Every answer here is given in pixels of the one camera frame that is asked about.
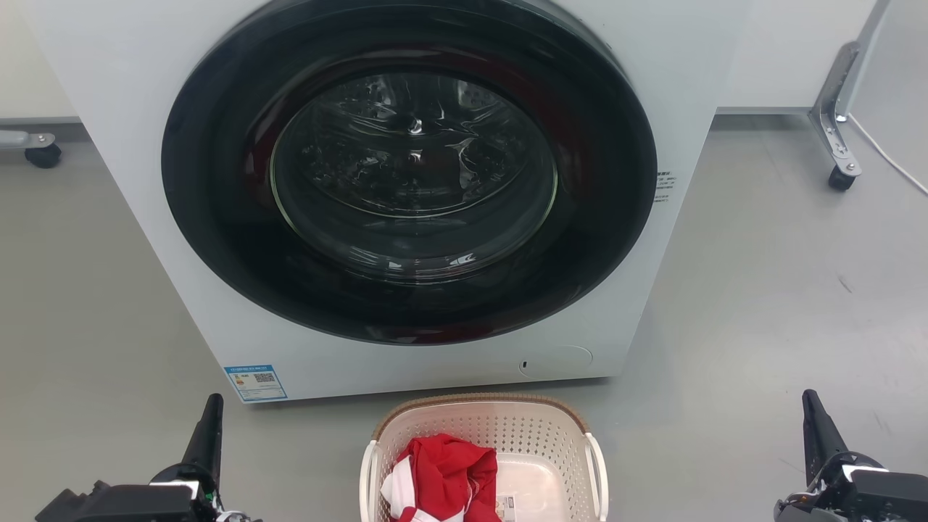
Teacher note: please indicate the white garment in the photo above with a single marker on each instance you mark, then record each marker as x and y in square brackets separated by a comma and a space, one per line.
[395, 489]

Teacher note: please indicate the cream perforated laundry basket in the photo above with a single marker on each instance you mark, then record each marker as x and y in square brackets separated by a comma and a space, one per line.
[536, 435]

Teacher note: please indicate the black caster wheel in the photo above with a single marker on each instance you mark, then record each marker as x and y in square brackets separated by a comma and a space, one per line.
[842, 180]
[43, 156]

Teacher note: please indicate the white printed paper label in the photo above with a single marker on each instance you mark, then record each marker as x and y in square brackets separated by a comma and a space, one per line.
[506, 506]

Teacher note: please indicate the small text sticker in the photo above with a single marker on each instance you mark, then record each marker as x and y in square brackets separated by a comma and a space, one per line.
[665, 187]

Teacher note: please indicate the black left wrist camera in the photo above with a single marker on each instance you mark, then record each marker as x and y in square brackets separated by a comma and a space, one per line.
[65, 507]

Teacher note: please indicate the grey metal caster bracket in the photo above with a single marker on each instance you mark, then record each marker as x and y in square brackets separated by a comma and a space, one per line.
[830, 109]

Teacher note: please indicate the blue energy label sticker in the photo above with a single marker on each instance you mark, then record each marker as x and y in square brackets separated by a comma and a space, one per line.
[254, 384]

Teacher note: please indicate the white front-load washing machine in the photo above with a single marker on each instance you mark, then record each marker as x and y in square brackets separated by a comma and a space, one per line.
[689, 65]

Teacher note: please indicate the black round washer door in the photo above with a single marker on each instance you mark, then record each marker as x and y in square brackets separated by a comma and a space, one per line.
[217, 217]

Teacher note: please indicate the red garment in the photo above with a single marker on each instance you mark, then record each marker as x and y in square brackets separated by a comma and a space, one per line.
[449, 475]

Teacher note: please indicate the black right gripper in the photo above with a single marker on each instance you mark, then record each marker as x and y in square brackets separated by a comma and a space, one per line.
[884, 496]

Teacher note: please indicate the grey metal caster leg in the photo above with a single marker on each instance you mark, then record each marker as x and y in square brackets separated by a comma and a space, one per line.
[18, 139]

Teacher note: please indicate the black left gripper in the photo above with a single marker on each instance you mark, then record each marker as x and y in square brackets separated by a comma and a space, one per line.
[152, 504]

